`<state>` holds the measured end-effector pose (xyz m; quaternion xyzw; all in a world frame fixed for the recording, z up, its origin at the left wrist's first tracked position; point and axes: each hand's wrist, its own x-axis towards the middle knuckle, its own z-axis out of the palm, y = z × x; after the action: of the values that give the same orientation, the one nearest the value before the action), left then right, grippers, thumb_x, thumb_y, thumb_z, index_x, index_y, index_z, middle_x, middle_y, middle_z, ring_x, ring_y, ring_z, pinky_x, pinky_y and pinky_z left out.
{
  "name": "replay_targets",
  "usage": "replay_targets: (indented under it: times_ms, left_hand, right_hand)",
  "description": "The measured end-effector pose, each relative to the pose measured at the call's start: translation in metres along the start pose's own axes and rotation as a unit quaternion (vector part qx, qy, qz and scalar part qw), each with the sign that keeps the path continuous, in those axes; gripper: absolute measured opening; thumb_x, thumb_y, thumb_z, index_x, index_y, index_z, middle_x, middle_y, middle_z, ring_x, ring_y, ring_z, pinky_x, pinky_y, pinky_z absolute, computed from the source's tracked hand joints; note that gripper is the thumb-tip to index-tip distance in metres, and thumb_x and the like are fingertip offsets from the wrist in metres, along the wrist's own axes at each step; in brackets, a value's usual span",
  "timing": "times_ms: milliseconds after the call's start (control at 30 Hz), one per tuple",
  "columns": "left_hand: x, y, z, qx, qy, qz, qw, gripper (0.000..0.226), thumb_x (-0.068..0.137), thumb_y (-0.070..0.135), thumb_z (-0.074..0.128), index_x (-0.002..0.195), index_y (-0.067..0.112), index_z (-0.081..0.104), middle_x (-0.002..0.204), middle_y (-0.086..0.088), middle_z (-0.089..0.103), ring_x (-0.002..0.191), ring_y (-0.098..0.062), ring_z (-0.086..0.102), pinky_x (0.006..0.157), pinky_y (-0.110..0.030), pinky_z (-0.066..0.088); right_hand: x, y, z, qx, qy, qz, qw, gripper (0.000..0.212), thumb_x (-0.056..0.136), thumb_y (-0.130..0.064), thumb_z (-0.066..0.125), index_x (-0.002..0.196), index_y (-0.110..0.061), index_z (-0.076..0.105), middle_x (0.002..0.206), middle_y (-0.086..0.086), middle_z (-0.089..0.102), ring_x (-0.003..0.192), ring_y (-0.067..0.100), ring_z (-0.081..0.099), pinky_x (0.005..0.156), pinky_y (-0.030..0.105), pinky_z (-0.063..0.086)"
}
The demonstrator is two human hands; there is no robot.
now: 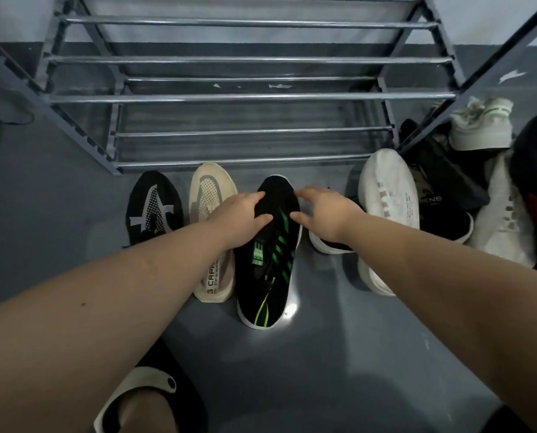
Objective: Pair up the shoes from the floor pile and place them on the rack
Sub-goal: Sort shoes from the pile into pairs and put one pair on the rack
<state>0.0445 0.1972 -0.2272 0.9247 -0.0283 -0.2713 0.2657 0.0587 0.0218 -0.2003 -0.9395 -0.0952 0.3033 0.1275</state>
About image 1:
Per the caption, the person's right hand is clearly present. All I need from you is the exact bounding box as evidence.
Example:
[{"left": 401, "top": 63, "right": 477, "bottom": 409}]
[{"left": 289, "top": 186, "right": 366, "bottom": 244}]

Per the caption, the person's left hand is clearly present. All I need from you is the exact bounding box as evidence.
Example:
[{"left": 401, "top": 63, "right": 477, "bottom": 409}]
[{"left": 205, "top": 191, "right": 274, "bottom": 251}]

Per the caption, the beige pink Capro sneaker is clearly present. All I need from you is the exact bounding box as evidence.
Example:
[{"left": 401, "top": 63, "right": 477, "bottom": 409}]
[{"left": 188, "top": 162, "right": 238, "bottom": 304}]

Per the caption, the black white patterned sneaker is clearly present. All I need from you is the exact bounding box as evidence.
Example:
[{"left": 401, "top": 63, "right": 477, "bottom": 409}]
[
  {"left": 399, "top": 119, "right": 490, "bottom": 212},
  {"left": 125, "top": 170, "right": 184, "bottom": 248}
]

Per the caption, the grey metal shoe rack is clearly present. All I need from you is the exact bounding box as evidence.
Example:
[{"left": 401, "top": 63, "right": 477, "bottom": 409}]
[{"left": 0, "top": 0, "right": 537, "bottom": 177}]

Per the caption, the white knit sneaker green tab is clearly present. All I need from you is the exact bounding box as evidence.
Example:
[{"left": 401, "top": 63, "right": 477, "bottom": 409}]
[{"left": 448, "top": 96, "right": 515, "bottom": 152}]

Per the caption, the person's right forearm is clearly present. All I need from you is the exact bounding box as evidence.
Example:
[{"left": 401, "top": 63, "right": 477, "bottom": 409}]
[{"left": 340, "top": 213, "right": 537, "bottom": 433}]

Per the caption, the person's left forearm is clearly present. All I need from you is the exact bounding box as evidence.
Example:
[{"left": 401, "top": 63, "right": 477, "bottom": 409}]
[{"left": 0, "top": 220, "right": 229, "bottom": 433}]

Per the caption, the person's left black clog slipper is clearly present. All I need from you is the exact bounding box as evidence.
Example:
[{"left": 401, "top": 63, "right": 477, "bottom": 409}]
[{"left": 92, "top": 340, "right": 208, "bottom": 433}]

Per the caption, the person's left leg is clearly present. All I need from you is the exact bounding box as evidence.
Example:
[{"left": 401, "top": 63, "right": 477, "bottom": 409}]
[{"left": 117, "top": 387, "right": 179, "bottom": 433}]

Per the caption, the grey metal bench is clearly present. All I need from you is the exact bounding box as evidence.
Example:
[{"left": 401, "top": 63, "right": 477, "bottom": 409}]
[{"left": 0, "top": 72, "right": 34, "bottom": 127}]

